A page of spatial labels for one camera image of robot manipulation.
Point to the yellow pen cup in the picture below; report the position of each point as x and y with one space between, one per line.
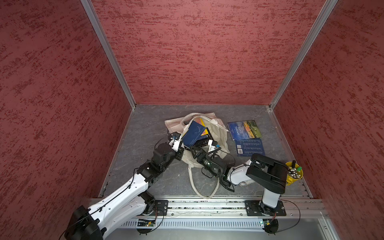
295 173

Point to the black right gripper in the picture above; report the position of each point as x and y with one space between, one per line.
205 153

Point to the navy blue book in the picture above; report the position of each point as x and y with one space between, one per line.
194 132
246 148

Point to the aluminium corner post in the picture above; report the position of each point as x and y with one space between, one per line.
317 26
97 26

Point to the beige canvas tote bag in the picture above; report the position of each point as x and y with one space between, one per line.
214 136

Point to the black book yellow characters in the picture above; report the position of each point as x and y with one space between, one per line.
202 142

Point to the right aluminium corner post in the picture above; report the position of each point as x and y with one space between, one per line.
317 26

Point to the circuit board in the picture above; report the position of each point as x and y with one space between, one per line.
271 226
143 223

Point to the crumpled white cloth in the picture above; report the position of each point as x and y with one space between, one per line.
246 183

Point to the yellow spine book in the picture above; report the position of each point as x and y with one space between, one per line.
201 122

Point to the left circuit board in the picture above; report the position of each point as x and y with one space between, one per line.
143 223

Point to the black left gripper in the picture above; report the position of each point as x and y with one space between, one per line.
180 153

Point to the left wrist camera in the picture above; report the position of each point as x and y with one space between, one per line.
174 137

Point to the left aluminium corner post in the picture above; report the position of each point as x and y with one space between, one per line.
97 26

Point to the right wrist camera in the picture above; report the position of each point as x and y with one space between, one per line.
213 146

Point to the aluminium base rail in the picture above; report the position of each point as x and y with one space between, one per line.
233 214

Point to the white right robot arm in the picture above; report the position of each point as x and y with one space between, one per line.
267 172

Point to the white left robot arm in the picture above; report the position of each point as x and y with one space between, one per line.
98 221

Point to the right circuit board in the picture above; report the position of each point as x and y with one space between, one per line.
271 226

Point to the Animal Farm book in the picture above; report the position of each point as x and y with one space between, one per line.
244 130

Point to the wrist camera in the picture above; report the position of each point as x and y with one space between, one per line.
213 146
174 137

